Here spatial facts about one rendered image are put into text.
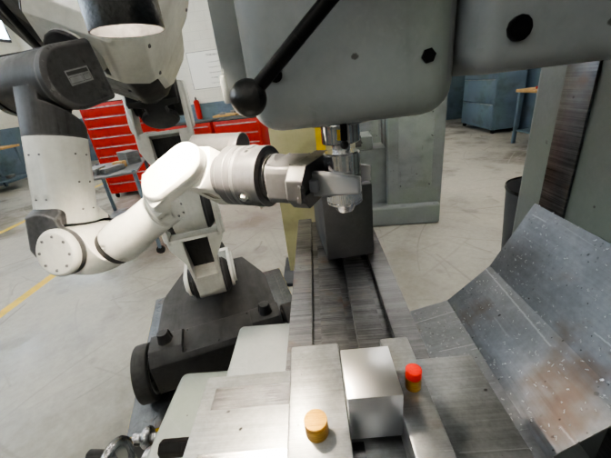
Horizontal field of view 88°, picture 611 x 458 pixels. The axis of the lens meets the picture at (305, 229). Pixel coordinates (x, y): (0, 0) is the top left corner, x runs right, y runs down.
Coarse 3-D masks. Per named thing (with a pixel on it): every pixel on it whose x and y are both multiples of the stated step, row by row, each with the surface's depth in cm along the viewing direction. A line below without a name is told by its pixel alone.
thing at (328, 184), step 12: (312, 180) 39; (324, 180) 39; (336, 180) 38; (348, 180) 38; (360, 180) 38; (312, 192) 40; (324, 192) 40; (336, 192) 39; (348, 192) 38; (360, 192) 38
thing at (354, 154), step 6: (330, 150) 41; (354, 150) 39; (324, 156) 40; (330, 156) 38; (336, 156) 38; (342, 156) 38; (348, 156) 38; (354, 156) 38; (360, 156) 40; (330, 162) 39; (336, 162) 38; (342, 162) 38
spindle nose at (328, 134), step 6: (336, 126) 36; (348, 126) 36; (354, 126) 37; (324, 132) 38; (330, 132) 37; (348, 132) 37; (354, 132) 37; (324, 138) 38; (330, 138) 37; (336, 138) 37; (348, 138) 37; (354, 138) 37; (324, 144) 39; (330, 144) 38; (336, 144) 37
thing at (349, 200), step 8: (360, 160) 40; (328, 168) 39; (336, 168) 39; (344, 168) 38; (352, 168) 39; (360, 168) 40; (328, 200) 42; (336, 200) 40; (344, 200) 40; (352, 200) 40; (360, 200) 41
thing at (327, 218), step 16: (368, 192) 74; (320, 208) 79; (368, 208) 75; (320, 224) 85; (336, 224) 76; (352, 224) 76; (368, 224) 77; (336, 240) 78; (352, 240) 78; (368, 240) 79; (336, 256) 80
